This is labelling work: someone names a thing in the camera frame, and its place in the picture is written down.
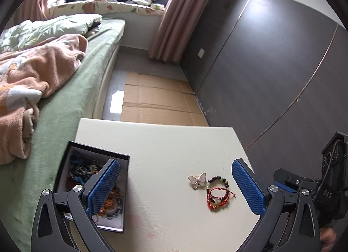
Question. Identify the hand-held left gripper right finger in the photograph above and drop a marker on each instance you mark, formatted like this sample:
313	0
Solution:
248	186

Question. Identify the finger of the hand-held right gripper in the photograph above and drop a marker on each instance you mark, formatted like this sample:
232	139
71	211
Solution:
286	190
291	179

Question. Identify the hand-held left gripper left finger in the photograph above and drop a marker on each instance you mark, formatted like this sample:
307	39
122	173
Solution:
104	186

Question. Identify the black jewelry box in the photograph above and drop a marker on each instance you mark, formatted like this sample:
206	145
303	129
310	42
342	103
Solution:
92	156

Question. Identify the white butterfly brooch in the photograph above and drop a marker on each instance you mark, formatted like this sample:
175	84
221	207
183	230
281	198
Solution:
198	180

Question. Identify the person's right hand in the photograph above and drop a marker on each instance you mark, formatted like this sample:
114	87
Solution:
327	239

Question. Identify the flattened cardboard sheet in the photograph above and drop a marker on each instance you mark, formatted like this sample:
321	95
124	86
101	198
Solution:
157	99

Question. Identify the bed with green sheet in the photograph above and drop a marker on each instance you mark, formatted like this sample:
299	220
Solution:
81	77

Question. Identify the dark brown wardrobe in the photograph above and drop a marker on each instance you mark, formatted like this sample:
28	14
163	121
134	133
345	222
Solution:
258	64

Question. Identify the peach fleece blanket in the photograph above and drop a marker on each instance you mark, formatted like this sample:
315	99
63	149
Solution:
40	69

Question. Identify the light green quilt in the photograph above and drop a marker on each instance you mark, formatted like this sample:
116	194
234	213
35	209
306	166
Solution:
54	27

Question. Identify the patterned window seat cushion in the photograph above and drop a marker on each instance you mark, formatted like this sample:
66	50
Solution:
108	7

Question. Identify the white crumpled clothes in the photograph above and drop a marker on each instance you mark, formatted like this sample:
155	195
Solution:
146	2

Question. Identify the white wall socket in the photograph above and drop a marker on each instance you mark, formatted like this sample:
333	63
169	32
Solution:
201	53

